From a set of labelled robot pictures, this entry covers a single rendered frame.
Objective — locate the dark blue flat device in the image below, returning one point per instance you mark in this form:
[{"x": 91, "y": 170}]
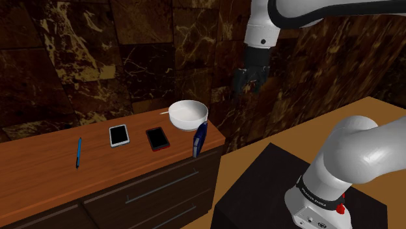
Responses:
[{"x": 199, "y": 139}]

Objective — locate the black robot stand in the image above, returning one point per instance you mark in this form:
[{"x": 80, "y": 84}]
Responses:
[{"x": 269, "y": 193}]

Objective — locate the red phone with black screen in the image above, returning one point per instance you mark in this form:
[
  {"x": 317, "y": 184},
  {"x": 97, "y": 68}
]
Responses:
[{"x": 157, "y": 139}]

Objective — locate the brown wooden chest of drawers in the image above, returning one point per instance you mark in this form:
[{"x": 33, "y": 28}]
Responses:
[{"x": 120, "y": 177}]

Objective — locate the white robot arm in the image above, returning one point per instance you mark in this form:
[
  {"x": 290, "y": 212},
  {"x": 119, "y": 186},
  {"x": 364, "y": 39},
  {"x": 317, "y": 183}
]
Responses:
[{"x": 345, "y": 158}]

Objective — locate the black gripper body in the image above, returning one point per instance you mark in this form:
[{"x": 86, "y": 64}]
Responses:
[{"x": 257, "y": 60}]

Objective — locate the white tablet with black screen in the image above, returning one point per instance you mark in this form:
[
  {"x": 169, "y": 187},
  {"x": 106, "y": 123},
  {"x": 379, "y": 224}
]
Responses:
[{"x": 119, "y": 135}]

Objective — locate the blue pen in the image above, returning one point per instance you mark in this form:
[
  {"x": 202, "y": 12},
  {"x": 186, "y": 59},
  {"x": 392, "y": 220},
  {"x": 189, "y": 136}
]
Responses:
[{"x": 78, "y": 153}]

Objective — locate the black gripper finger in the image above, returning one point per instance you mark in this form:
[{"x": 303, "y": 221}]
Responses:
[
  {"x": 260, "y": 81},
  {"x": 239, "y": 80}
]

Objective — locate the white bowl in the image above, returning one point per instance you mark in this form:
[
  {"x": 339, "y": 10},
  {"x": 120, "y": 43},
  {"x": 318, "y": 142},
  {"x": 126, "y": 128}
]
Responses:
[{"x": 188, "y": 115}]

